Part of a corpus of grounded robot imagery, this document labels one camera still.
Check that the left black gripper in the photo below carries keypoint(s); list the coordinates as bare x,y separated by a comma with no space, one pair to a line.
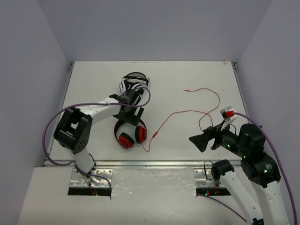
131,116

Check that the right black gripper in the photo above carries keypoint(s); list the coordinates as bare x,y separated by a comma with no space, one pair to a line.
201,140

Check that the red black headphones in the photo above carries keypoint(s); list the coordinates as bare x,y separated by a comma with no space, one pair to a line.
125,140

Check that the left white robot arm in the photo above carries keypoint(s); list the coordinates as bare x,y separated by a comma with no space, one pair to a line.
74,127

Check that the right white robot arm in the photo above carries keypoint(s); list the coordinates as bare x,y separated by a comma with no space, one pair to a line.
261,170

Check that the white black headphones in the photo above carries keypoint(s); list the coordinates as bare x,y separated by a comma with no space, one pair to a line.
133,80

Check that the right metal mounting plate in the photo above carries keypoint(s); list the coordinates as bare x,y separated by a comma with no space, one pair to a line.
204,179

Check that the metal mounting plate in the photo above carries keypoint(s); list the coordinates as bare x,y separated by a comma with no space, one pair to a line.
204,179
99,179

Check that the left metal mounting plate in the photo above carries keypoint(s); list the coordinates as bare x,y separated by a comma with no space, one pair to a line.
99,179

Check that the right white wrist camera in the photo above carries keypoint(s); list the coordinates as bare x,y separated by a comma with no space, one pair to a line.
228,116

